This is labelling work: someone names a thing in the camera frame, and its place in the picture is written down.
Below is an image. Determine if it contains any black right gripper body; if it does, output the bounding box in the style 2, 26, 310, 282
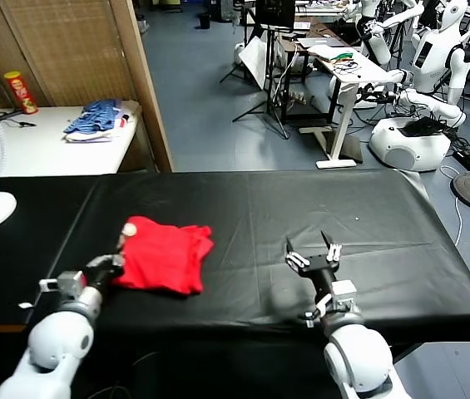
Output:
299, 252, 339, 294

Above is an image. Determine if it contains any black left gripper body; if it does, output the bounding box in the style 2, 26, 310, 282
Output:
82, 255, 126, 290

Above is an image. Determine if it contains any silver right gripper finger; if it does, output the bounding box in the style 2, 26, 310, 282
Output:
285, 236, 311, 271
320, 230, 343, 262

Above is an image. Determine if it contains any red t-shirt with cartoon print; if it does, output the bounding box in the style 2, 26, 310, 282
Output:
111, 214, 215, 297

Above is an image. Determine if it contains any white folded garment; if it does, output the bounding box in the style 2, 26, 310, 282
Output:
66, 127, 114, 145

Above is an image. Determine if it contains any white side table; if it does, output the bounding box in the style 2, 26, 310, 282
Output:
0, 106, 152, 175

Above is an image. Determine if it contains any blue striped folded garment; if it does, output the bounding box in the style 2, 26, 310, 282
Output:
63, 98, 124, 136

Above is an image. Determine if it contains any white standing desk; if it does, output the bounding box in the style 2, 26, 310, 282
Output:
299, 39, 393, 170

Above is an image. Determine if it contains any black tripod stand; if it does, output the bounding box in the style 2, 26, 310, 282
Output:
232, 24, 290, 140

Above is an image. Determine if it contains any red chips can yellow lid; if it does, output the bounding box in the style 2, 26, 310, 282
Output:
3, 71, 39, 116

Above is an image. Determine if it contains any white reflector panel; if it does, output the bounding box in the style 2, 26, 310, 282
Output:
238, 36, 277, 91

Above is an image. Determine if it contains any dark brown desk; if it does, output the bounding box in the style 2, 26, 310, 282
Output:
278, 22, 363, 126

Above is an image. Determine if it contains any grey laptop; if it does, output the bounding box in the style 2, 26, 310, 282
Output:
298, 36, 346, 49

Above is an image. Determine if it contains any white humanoid robot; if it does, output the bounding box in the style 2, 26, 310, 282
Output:
369, 0, 470, 172

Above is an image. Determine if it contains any white humanoid robot slim torso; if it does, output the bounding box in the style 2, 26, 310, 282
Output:
342, 0, 425, 67

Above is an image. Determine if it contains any black monitor on stand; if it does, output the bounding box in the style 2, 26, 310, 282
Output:
255, 0, 296, 30

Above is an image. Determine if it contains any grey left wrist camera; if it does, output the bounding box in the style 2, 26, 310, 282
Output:
38, 269, 88, 298

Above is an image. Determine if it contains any white floor cable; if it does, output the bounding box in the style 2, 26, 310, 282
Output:
440, 165, 465, 247

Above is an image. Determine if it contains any black cable on side table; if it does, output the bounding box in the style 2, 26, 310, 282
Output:
0, 110, 38, 129

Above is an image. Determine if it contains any colourful cable bundle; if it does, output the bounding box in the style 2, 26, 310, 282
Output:
329, 49, 363, 70

